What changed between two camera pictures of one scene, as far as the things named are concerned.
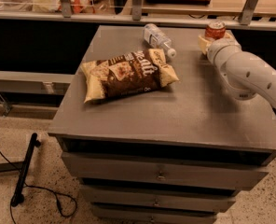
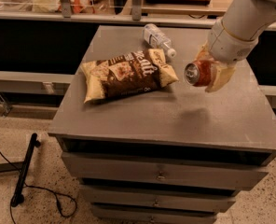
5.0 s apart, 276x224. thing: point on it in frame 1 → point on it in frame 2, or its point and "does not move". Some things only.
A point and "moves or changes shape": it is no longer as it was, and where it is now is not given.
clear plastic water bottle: (154, 36) does not move
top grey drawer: (207, 168) does not move
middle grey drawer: (161, 197) does not move
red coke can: (215, 30) moves or changes shape
